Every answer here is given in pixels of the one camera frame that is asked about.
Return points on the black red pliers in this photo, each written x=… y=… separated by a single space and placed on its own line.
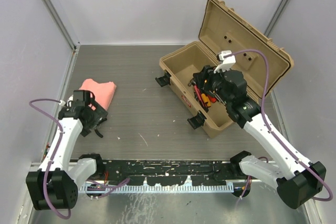
x=198 y=94

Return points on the red handled screwdriver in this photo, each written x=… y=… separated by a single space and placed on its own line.
x=212 y=99

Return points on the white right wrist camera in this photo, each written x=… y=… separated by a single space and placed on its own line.
x=226 y=60

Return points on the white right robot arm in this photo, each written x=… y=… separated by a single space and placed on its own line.
x=295 y=178

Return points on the orange stubby screwdriver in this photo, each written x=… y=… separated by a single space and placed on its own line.
x=206 y=102

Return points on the small black handled hammer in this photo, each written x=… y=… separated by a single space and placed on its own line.
x=193 y=82

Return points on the black handled pliers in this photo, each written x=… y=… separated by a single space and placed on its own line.
x=98 y=133

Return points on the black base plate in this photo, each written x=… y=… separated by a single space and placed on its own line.
x=167 y=173

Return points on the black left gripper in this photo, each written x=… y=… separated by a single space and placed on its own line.
x=98 y=113

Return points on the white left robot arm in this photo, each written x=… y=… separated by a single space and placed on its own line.
x=54 y=185

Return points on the pink folded cloth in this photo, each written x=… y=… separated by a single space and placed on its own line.
x=103 y=92

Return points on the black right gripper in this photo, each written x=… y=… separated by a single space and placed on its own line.
x=208 y=73

